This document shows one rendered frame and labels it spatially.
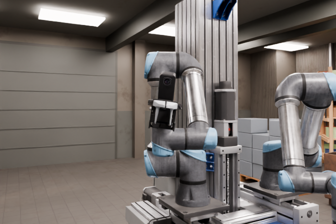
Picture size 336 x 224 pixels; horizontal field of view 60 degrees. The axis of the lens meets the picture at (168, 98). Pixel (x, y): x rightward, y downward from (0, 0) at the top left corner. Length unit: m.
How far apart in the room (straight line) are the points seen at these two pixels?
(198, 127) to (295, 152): 0.39
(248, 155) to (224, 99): 4.27
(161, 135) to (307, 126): 0.73
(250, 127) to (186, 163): 4.37
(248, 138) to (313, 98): 4.35
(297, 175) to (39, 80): 7.05
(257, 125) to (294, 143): 4.45
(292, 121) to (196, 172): 0.43
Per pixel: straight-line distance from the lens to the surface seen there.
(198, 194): 1.26
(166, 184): 1.71
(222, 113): 1.44
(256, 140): 5.47
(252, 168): 5.64
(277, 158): 1.56
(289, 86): 1.27
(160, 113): 0.79
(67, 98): 7.79
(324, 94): 1.31
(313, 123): 1.43
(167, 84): 0.82
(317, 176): 1.18
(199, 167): 1.24
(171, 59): 1.22
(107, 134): 8.04
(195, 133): 0.98
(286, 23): 6.11
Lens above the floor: 1.45
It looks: 1 degrees up
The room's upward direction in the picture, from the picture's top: straight up
